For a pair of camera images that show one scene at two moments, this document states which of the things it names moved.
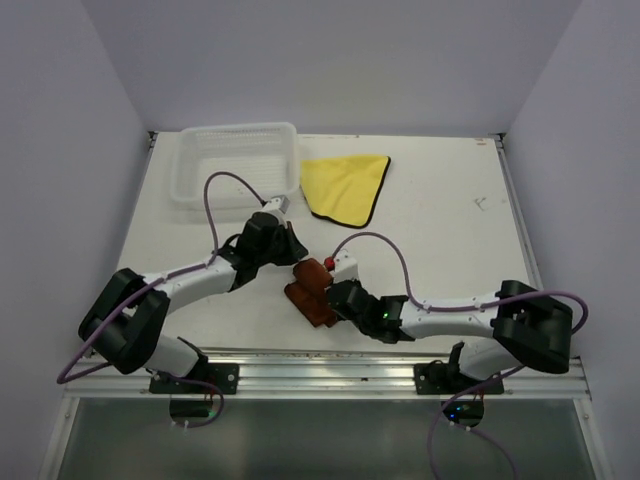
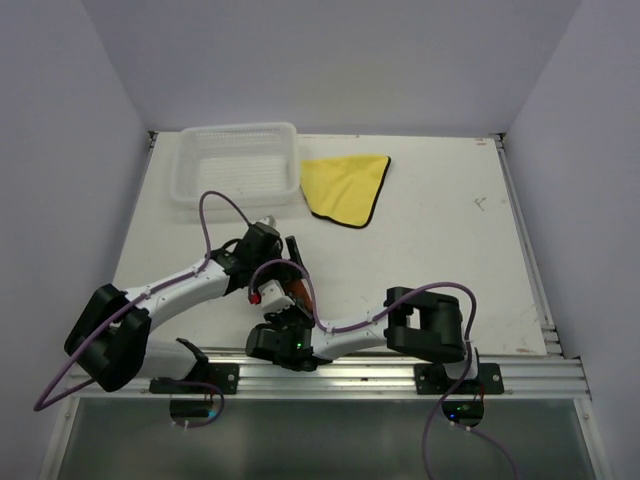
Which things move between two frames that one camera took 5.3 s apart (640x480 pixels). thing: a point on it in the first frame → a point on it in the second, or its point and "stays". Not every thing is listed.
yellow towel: x=344 y=189 stays
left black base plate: x=224 y=376 stays
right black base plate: x=438 y=378 stays
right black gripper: x=355 y=282 → x=274 y=318
